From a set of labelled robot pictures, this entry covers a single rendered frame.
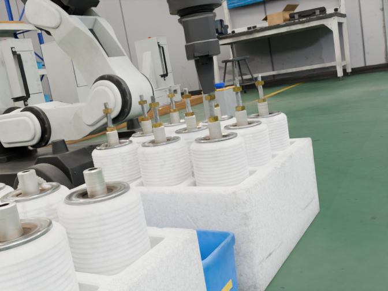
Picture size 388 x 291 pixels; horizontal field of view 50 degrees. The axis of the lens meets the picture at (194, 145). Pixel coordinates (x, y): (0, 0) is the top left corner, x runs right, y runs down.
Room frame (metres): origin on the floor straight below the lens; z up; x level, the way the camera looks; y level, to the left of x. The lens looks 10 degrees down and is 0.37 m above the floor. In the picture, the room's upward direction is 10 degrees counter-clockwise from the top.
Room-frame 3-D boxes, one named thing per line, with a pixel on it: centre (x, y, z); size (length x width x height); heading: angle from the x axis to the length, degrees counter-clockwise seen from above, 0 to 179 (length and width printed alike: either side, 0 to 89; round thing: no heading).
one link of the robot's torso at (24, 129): (1.47, 0.52, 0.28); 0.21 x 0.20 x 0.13; 60
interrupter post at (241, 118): (0.82, -0.10, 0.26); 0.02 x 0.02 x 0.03
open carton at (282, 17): (5.50, -1.36, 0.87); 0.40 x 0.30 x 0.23; 46
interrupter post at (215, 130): (0.72, -0.04, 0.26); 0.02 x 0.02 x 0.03
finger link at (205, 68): (0.71, -0.04, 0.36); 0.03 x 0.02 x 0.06; 88
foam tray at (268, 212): (0.89, 0.00, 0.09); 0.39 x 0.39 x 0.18; 58
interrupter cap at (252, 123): (0.82, -0.10, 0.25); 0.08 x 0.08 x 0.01
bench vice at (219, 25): (5.49, -0.56, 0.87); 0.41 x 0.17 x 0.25; 150
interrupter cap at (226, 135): (0.72, -0.04, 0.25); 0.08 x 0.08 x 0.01
